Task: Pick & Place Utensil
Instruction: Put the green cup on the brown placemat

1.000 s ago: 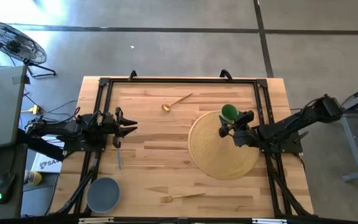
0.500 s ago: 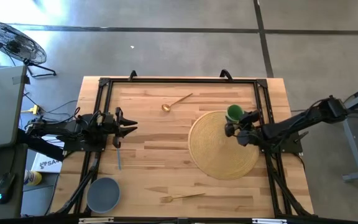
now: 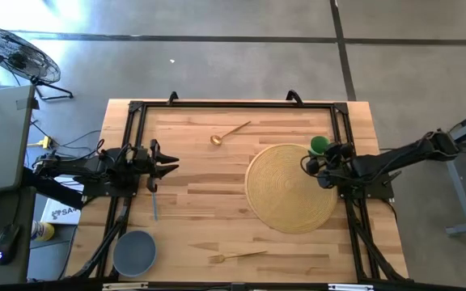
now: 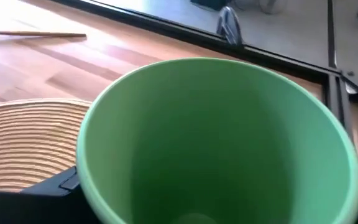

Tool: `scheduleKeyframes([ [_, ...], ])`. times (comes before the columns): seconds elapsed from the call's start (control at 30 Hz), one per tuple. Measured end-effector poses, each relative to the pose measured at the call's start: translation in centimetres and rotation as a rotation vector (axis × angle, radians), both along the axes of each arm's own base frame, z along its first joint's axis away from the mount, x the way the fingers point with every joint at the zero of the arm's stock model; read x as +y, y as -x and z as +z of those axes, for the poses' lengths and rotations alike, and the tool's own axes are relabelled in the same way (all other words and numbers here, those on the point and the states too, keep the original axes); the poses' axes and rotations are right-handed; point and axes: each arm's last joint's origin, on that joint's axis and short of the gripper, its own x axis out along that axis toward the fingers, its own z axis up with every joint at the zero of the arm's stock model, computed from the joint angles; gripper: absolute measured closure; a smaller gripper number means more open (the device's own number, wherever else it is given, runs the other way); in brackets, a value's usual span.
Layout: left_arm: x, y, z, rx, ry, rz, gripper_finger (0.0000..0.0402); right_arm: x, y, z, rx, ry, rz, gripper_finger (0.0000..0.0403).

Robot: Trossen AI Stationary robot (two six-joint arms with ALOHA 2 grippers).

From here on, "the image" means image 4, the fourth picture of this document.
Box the black aluminium table frame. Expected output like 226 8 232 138
51 0 358 147

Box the green plastic cup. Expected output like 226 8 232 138
75 57 358 224

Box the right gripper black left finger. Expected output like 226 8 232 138
0 166 102 224

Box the round woven straw placemat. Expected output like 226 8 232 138
0 98 93 192

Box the black arched clamp handle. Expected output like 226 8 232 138
216 6 244 46

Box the wooden spoon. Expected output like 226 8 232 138
0 30 88 40

